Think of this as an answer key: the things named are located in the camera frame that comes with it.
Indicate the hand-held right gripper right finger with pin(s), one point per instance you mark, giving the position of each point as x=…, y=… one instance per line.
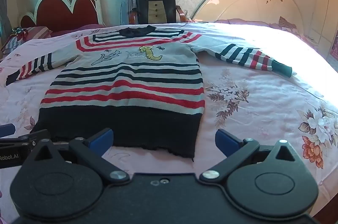
x=224, y=141

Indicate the dark pink pillow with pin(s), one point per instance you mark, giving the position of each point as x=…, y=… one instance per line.
x=76, y=29

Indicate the patterned pillow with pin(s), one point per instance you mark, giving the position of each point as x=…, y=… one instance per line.
x=29, y=35

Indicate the cream buttoned cushion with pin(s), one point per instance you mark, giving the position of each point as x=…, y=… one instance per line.
x=157, y=11

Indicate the pink quilt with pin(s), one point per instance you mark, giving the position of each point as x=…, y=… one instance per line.
x=237, y=22

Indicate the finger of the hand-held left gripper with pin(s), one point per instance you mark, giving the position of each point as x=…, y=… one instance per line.
x=23, y=140
x=6, y=131

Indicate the pink floral bed sheet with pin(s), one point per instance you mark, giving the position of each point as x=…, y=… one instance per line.
x=250, y=108

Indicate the red heart-shaped headboard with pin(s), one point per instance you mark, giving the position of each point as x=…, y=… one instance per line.
x=60, y=15

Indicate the small white bottle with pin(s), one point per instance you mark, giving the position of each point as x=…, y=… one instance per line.
x=188, y=16

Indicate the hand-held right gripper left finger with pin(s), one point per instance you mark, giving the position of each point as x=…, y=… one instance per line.
x=101, y=140

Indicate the cream round table top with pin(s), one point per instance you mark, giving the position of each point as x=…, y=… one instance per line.
x=250, y=5

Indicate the striped knit sweater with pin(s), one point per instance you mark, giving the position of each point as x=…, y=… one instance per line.
x=126, y=81

